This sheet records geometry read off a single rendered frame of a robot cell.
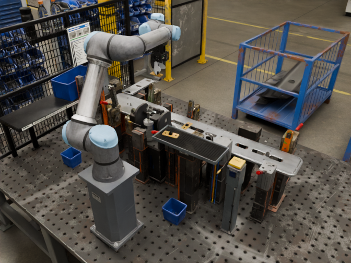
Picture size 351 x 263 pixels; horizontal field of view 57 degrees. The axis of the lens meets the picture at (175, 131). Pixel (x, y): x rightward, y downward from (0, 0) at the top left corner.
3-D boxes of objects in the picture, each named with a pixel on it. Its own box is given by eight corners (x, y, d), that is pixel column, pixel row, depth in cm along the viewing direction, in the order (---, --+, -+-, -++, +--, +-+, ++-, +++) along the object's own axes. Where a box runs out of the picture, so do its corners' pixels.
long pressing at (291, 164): (306, 157, 181) (306, 155, 180) (293, 180, 165) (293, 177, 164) (120, 92, 246) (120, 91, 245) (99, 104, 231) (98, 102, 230)
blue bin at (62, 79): (98, 84, 248) (96, 68, 241) (71, 102, 225) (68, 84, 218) (82, 80, 254) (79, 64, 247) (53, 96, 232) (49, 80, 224)
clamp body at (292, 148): (291, 178, 210) (303, 131, 190) (283, 191, 200) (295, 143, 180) (275, 171, 215) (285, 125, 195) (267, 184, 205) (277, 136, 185)
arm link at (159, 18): (147, 15, 181) (154, 11, 187) (148, 35, 187) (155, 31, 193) (159, 16, 178) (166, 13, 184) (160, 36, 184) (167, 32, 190)
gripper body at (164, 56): (161, 64, 193) (161, 44, 186) (150, 61, 197) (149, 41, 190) (168, 60, 198) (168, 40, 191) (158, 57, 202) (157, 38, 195)
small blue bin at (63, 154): (83, 162, 223) (82, 152, 218) (72, 169, 216) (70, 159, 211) (73, 156, 228) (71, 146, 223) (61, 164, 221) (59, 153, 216)
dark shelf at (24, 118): (120, 81, 260) (120, 78, 258) (19, 133, 198) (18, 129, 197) (101, 74, 270) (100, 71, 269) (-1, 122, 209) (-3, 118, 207)
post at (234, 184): (237, 226, 177) (247, 163, 152) (231, 236, 172) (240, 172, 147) (225, 220, 180) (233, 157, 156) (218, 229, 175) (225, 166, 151)
